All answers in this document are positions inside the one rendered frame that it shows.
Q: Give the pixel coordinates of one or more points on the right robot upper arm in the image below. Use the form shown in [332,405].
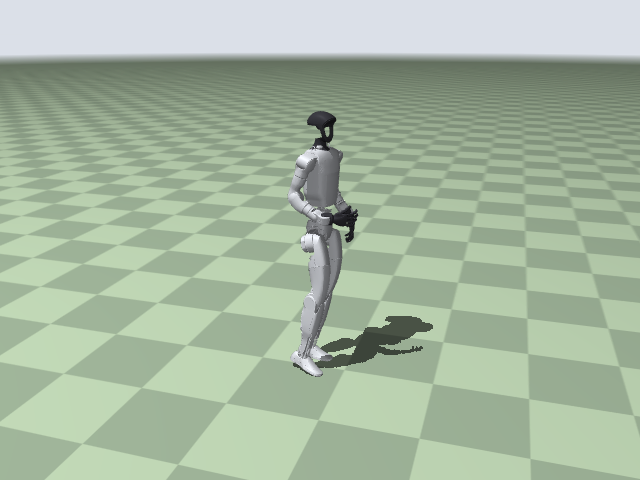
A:
[305,163]

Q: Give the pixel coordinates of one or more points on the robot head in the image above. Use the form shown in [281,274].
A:
[322,119]

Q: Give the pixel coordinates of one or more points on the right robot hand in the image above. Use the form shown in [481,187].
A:
[341,218]

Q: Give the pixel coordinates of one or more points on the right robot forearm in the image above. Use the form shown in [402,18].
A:
[308,210]

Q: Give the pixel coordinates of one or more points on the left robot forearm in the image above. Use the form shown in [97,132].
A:
[340,203]

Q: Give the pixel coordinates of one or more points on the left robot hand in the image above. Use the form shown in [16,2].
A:
[351,232]

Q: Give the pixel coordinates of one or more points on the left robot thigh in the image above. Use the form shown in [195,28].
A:
[335,256]

